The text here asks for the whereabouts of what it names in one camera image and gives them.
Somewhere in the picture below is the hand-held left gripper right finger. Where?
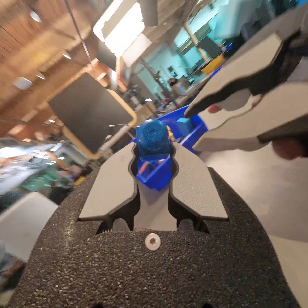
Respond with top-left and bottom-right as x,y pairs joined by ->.
168,142 -> 229,221

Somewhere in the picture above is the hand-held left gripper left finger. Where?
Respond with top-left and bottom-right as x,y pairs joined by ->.
78,142 -> 140,222

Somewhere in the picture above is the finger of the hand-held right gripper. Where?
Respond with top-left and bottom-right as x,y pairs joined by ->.
192,82 -> 308,152
184,32 -> 284,118

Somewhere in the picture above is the blue plastic block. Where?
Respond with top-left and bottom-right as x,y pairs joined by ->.
135,119 -> 172,162

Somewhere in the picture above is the person's right hand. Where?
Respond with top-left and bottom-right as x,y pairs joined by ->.
271,138 -> 308,161

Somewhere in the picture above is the yellow storage bin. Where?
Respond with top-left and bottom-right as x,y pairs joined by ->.
200,53 -> 225,74

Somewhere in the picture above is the large blue storage bin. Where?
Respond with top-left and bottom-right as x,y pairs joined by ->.
130,106 -> 209,191

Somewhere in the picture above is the light blue eraser block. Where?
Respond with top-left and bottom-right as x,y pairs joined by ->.
176,117 -> 195,132

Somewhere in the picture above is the bright studio light panel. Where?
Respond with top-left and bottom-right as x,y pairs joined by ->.
92,0 -> 152,68

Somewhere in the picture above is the black panel with wooden frame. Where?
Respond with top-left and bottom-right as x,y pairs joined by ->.
48,72 -> 138,160

